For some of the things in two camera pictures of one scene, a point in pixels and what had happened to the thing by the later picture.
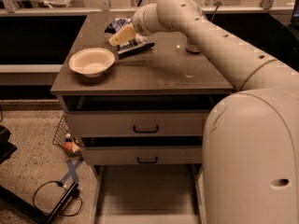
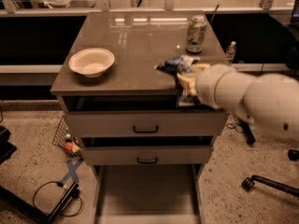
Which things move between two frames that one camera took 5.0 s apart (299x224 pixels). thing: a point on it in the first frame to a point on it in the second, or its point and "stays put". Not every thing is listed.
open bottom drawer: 149,193 stays put
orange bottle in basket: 68,144 stays put
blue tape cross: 72,169 stays put
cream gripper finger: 125,35 to 191,81
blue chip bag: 138,44 to 175,66
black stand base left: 29,207 stays put
